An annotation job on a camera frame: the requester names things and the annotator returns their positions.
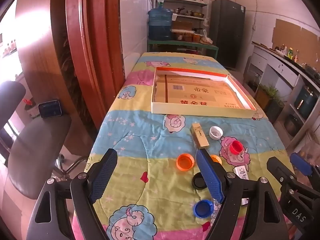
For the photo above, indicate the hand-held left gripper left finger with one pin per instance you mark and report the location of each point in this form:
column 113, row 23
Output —
column 103, row 175

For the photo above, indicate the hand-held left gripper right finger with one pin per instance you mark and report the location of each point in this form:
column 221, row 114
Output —
column 210, row 177

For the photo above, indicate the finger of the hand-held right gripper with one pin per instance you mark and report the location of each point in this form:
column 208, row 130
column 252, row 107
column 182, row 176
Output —
column 300, row 162
column 277, row 168

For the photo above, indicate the black bottle cap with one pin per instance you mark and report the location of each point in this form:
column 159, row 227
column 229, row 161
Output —
column 196, row 181

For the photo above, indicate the light orange bottle cap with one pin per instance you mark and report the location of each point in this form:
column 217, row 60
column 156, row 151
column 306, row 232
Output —
column 217, row 158

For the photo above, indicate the dark orange bottle cap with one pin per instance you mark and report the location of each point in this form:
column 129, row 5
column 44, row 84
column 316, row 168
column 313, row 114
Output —
column 185, row 162

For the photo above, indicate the white printed small box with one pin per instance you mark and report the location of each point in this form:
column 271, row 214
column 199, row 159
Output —
column 240, row 172

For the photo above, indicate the blue bottle cap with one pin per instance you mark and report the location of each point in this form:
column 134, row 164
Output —
column 202, row 208

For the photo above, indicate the clear plastic packet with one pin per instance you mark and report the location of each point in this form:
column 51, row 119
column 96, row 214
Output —
column 216, row 210

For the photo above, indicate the red bottle cap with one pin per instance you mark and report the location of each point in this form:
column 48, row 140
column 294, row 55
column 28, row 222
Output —
column 236, row 147

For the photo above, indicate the gold rectangular box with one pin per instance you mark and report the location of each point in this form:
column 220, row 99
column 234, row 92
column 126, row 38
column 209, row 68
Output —
column 198, row 135

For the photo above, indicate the white bottle cap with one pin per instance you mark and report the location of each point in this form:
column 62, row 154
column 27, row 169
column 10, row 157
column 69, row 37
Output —
column 216, row 133

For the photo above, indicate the orange-edged shallow cardboard box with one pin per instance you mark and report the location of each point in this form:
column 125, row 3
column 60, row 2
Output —
column 200, row 111

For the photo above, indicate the black cooking pot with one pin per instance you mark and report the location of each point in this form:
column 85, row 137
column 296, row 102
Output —
column 291, row 126

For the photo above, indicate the printed cartoon sheep blanket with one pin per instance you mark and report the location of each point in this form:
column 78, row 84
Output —
column 140, row 135

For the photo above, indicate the dark planter with plant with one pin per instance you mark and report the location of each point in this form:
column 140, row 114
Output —
column 275, row 111

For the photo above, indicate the dark teal appliance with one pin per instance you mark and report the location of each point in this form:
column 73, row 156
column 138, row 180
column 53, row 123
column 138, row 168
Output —
column 303, row 102

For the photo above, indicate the grey office chair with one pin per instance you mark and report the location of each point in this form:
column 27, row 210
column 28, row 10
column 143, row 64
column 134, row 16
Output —
column 37, row 150

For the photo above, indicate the brown planter with plant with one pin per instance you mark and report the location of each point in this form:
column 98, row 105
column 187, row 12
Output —
column 262, row 98

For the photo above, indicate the small black device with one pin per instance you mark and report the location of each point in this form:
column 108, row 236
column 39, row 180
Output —
column 50, row 108

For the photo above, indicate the flattened brown carton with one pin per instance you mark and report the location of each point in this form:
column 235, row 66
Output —
column 200, row 92

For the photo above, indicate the white kitchen counter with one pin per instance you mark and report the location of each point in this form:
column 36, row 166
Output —
column 275, row 65

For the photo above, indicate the yellow green bottle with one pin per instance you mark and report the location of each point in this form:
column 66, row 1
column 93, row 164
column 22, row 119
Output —
column 290, row 53

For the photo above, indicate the dark sauce bottle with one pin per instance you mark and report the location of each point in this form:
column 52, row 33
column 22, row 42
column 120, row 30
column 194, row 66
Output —
column 282, row 48

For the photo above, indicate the round wooden tabletop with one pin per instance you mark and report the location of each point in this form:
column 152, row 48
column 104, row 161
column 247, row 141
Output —
column 95, row 55

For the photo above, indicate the green metal table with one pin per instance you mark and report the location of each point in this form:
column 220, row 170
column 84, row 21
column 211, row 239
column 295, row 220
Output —
column 180, row 44

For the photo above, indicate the plastic bag of food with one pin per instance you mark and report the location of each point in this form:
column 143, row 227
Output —
column 207, row 40

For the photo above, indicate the jars of orange preserves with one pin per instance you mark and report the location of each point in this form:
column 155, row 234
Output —
column 192, row 38

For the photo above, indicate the dark refrigerator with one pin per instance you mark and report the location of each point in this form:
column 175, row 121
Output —
column 226, row 30

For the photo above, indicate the black wok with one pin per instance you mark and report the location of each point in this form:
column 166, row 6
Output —
column 197, row 30

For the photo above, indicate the brown cardboard box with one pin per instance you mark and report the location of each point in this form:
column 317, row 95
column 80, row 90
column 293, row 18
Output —
column 182, row 25

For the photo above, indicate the blue water jug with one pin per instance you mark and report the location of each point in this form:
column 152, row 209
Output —
column 160, row 22

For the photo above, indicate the yellow metal bowl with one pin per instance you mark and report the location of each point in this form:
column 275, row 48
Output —
column 197, row 14

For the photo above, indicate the steel pot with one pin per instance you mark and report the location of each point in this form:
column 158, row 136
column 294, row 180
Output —
column 178, row 11

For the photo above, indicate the white shelf rack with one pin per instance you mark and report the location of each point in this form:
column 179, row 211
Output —
column 186, row 2

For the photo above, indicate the brown cardboard wall sheet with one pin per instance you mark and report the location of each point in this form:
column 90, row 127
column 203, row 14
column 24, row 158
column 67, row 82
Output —
column 295, row 37

